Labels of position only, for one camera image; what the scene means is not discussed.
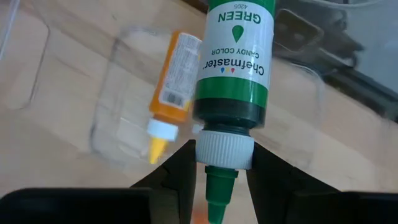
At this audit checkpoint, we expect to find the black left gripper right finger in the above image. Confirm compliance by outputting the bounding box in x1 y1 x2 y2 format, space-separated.
246 142 341 224

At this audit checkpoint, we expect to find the green candy colour bottle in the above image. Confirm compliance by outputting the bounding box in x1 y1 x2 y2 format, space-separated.
192 0 277 224

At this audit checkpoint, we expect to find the orange bottle yellow tip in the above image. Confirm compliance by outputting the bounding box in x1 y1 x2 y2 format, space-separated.
146 30 203 166

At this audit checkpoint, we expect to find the red small bottle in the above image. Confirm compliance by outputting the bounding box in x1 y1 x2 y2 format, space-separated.
190 210 208 224

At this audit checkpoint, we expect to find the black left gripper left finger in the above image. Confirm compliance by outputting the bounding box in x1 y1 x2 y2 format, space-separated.
130 139 198 224

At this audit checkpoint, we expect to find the dark square box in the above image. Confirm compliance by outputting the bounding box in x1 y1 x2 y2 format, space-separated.
273 8 326 62

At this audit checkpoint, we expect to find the clear plastic bin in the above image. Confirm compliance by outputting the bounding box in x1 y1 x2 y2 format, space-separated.
0 0 398 200

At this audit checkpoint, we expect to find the black aluminium table frame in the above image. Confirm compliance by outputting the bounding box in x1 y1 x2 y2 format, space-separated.
320 40 398 124

